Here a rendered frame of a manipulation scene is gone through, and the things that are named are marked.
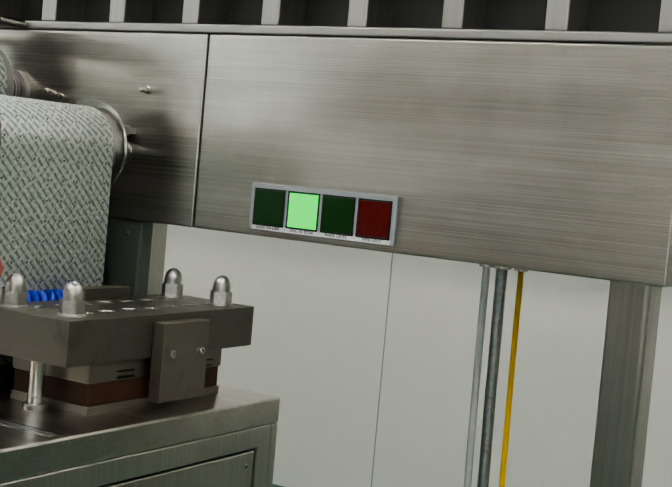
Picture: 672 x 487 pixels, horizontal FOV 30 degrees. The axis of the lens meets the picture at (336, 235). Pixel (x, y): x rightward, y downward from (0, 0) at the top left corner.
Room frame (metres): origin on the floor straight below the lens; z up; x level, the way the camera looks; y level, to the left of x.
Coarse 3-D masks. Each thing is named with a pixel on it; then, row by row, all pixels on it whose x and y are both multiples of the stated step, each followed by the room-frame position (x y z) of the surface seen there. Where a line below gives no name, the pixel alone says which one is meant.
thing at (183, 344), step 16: (176, 320) 1.74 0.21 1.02; (192, 320) 1.76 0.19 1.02; (208, 320) 1.78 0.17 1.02; (160, 336) 1.70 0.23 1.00; (176, 336) 1.72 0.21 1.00; (192, 336) 1.75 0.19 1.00; (160, 352) 1.70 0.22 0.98; (176, 352) 1.72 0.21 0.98; (192, 352) 1.75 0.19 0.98; (160, 368) 1.70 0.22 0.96; (176, 368) 1.73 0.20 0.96; (192, 368) 1.76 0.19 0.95; (160, 384) 1.70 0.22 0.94; (176, 384) 1.73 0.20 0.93; (192, 384) 1.76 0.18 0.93; (160, 400) 1.70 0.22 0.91
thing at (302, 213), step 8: (296, 200) 1.83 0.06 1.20; (304, 200) 1.82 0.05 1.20; (312, 200) 1.81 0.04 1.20; (296, 208) 1.83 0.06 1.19; (304, 208) 1.82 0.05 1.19; (312, 208) 1.81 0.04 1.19; (288, 216) 1.83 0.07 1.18; (296, 216) 1.83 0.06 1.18; (304, 216) 1.82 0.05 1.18; (312, 216) 1.81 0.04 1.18; (288, 224) 1.83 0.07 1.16; (296, 224) 1.83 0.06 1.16; (304, 224) 1.82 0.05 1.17; (312, 224) 1.81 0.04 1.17
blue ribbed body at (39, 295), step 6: (30, 294) 1.75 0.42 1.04; (36, 294) 1.75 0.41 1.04; (42, 294) 1.76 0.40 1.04; (48, 294) 1.77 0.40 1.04; (54, 294) 1.78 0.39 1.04; (60, 294) 1.79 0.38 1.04; (30, 300) 1.73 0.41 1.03; (36, 300) 1.74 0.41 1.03; (42, 300) 1.75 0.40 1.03; (48, 300) 1.77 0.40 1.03
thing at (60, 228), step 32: (0, 192) 1.72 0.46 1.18; (32, 192) 1.77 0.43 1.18; (64, 192) 1.82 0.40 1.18; (96, 192) 1.88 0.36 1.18; (0, 224) 1.72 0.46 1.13; (32, 224) 1.77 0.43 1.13; (64, 224) 1.83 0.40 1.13; (96, 224) 1.89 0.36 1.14; (0, 256) 1.73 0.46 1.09; (32, 256) 1.78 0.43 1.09; (64, 256) 1.83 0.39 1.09; (96, 256) 1.89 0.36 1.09; (32, 288) 1.78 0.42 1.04
